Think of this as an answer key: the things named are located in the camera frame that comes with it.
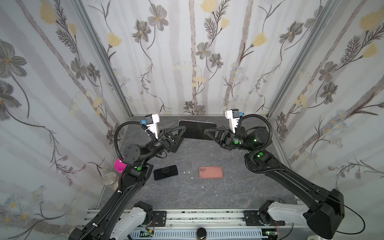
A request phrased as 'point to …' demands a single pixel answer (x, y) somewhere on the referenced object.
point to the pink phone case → (210, 172)
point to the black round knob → (201, 233)
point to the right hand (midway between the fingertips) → (207, 133)
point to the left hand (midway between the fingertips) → (182, 127)
